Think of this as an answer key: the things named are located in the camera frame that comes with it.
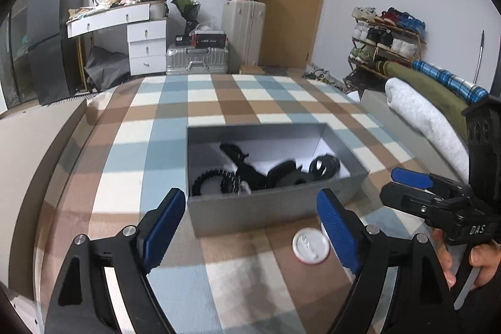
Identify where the large black hair clip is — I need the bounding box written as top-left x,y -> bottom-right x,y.
235,160 -> 312,191

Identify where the silver suitcase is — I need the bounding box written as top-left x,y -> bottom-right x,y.
165,46 -> 230,75

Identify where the checked bed blanket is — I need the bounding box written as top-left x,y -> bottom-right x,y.
37,74 -> 466,334

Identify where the person's right hand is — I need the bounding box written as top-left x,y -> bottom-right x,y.
432,228 -> 501,288

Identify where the blue plaid blanket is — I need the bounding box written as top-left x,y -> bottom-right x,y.
412,60 -> 490,104

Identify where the pile of floor shoes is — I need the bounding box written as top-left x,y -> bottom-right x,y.
303,63 -> 349,92

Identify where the white pole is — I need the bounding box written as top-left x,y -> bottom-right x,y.
473,29 -> 486,84

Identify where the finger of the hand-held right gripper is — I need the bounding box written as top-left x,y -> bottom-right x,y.
380,181 -> 466,230
391,167 -> 470,202

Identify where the black and red box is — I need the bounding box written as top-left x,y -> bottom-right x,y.
190,32 -> 228,49

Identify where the black hair claw clip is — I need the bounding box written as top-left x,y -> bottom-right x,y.
219,141 -> 251,171

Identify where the black refrigerator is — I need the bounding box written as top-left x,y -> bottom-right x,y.
27,0 -> 87,105

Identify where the white desk with drawers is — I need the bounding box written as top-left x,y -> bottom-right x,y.
66,1 -> 168,76

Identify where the grey rolled blanket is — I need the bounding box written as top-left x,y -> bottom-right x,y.
384,78 -> 470,182

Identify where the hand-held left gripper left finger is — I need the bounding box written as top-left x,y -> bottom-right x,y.
45,187 -> 186,334

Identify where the row of shoes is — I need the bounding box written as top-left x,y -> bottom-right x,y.
350,7 -> 426,63

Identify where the glass sliding door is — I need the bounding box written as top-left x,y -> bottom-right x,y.
0,0 -> 36,116

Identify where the green rolled blanket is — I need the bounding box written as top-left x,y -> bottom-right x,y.
376,60 -> 476,141

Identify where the dark wrapped flower bouquet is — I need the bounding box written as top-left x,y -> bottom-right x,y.
171,0 -> 202,31

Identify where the white suitcase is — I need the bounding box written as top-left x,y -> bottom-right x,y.
222,0 -> 267,65

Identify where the pile of desk clutter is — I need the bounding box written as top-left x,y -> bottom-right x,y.
67,0 -> 143,22

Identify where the grey cardboard box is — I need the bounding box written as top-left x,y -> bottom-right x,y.
186,123 -> 370,238

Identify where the white round lid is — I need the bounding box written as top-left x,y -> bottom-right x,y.
292,228 -> 331,265

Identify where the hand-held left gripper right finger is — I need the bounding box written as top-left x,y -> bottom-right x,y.
316,188 -> 458,334

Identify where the wooden shoe rack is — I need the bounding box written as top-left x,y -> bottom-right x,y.
346,7 -> 427,90

